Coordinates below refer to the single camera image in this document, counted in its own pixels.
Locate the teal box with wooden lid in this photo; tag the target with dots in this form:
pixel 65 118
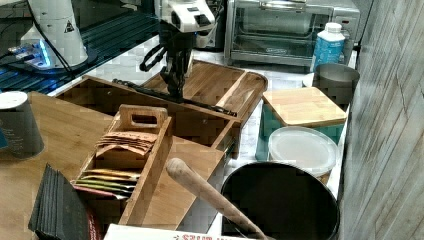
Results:
pixel 306 107

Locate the yellow green tea packets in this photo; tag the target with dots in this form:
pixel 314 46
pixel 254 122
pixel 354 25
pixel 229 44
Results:
pixel 107 182

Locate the silver black toaster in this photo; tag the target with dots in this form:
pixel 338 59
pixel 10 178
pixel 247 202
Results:
pixel 214 39

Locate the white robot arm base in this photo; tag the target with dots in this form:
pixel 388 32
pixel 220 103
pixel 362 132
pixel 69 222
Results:
pixel 53 45

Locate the wooden tea caddy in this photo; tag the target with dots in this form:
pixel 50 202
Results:
pixel 131 211

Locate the brown tea bag stack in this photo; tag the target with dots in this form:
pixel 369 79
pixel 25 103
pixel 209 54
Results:
pixel 136 142

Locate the wooden pan handle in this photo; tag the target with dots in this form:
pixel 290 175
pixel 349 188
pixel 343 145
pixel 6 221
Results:
pixel 184 175

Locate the wooden serving tray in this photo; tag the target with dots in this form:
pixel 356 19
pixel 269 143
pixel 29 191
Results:
pixel 224 89

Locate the grey paper cup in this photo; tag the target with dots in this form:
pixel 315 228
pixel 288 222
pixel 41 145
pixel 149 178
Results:
pixel 18 125

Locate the wooden drawer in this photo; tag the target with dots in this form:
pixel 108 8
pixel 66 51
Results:
pixel 203 126

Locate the wooden cabinet top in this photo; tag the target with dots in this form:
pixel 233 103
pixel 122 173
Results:
pixel 69 134

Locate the black coaster stack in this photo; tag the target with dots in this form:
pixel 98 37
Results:
pixel 58 212

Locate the grey metal pot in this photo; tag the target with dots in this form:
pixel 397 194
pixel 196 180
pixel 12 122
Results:
pixel 336 81

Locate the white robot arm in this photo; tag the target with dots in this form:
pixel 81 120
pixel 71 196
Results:
pixel 184 25

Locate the blue white plastic bottle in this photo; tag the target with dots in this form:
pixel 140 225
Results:
pixel 329 45

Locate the black frying pan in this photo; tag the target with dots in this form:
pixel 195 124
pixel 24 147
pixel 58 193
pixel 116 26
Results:
pixel 285 202

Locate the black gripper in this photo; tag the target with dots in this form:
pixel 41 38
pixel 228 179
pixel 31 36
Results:
pixel 178 46

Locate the silver toaster oven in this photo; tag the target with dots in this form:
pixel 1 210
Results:
pixel 285 31

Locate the white cardboard box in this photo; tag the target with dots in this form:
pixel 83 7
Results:
pixel 123 232

